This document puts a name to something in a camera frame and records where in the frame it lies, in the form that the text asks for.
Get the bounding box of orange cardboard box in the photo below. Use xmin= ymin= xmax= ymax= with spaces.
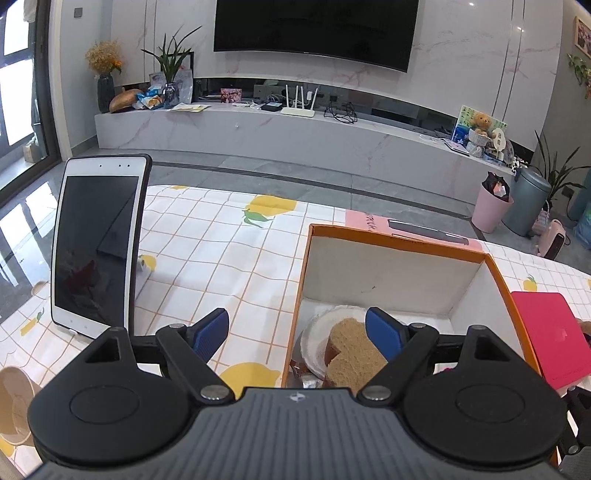
xmin=286 ymin=224 xmax=541 ymax=372

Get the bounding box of potted plant by bin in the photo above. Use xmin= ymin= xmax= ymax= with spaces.
xmin=534 ymin=131 xmax=590 ymax=203

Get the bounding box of dried yellow flowers vase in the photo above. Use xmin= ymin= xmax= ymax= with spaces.
xmin=85 ymin=40 xmax=122 ymax=113

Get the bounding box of red Wonderlab box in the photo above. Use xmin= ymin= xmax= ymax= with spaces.
xmin=511 ymin=291 xmax=590 ymax=390

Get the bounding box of green plant in vase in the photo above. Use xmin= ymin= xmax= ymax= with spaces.
xmin=142 ymin=26 xmax=201 ymax=108

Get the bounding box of round bread loaf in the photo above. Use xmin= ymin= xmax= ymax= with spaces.
xmin=108 ymin=89 xmax=141 ymax=113

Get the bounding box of white round towel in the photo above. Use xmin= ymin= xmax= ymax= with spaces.
xmin=294 ymin=303 xmax=367 ymax=380

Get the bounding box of framed wall picture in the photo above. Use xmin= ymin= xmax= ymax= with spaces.
xmin=574 ymin=16 xmax=591 ymax=58

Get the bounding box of white wifi router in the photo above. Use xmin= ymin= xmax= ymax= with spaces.
xmin=280 ymin=85 xmax=318 ymax=118

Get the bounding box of white marble TV bench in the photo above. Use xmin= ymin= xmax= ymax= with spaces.
xmin=95 ymin=104 xmax=514 ymax=204

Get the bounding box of grey pedal bin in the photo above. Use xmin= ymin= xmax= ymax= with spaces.
xmin=502 ymin=168 xmax=551 ymax=236

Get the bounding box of pink waste basket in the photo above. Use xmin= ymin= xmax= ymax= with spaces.
xmin=471 ymin=172 xmax=513 ymax=233

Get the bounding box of white tablet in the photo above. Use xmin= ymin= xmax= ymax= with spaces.
xmin=50 ymin=154 xmax=152 ymax=339

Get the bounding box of pink small heater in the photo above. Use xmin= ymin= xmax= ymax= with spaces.
xmin=537 ymin=219 xmax=567 ymax=260

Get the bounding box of brown bread-shaped sponge toy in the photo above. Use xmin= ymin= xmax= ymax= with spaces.
xmin=322 ymin=318 xmax=387 ymax=395

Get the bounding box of black television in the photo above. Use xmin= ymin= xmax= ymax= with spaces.
xmin=213 ymin=0 xmax=419 ymax=72

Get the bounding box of teddy bear bouquet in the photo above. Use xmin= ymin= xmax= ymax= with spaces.
xmin=452 ymin=105 xmax=515 ymax=165

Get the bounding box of white checked lemon tablecloth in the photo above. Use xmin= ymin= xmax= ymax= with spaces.
xmin=0 ymin=184 xmax=591 ymax=478

